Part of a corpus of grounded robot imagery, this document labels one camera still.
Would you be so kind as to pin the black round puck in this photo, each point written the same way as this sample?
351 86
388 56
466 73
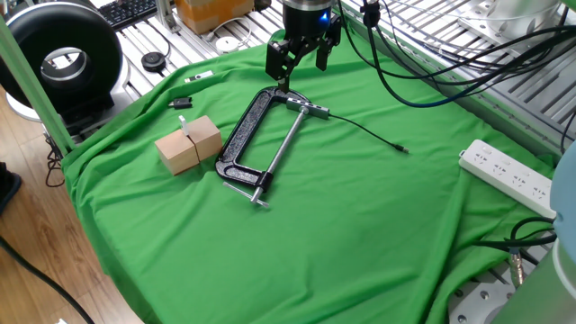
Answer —
154 61

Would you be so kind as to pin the orange cardboard box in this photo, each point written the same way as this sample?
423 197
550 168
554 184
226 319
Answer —
211 13

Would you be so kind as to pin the wooden block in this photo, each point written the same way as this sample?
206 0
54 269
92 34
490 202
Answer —
177 153
207 135

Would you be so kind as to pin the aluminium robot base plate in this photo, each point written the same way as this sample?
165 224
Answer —
472 306

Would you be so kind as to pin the white power strip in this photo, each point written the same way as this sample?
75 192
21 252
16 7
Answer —
508 177

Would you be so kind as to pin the white USB drive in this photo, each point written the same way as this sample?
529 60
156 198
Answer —
183 126

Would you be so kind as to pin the black round duct fan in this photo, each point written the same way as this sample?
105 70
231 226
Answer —
27 45

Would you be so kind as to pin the black C-clamp steel screw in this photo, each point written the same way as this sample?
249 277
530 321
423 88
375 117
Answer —
234 144

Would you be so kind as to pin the dark blue shoe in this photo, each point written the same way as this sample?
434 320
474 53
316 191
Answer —
8 184

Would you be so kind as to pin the green cloth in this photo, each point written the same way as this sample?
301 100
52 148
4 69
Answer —
315 225

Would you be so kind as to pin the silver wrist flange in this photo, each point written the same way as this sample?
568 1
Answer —
306 3

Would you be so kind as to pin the green frame post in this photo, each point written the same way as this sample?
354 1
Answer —
31 85

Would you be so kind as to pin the black keyboard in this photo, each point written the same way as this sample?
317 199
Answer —
128 12

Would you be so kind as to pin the aluminium mounting plate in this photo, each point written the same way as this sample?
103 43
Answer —
508 18

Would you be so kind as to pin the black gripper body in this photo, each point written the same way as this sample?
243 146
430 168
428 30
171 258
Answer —
306 24

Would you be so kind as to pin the aluminium extrusion post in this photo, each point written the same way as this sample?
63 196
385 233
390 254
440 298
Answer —
166 15

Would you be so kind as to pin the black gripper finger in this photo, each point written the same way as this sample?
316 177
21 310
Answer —
275 60
322 56

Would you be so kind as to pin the small black clip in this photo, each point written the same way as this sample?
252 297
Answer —
181 103

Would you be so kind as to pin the white round puck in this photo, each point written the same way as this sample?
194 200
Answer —
227 45

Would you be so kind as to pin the black and white USB stick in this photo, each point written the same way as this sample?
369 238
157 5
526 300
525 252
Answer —
199 76

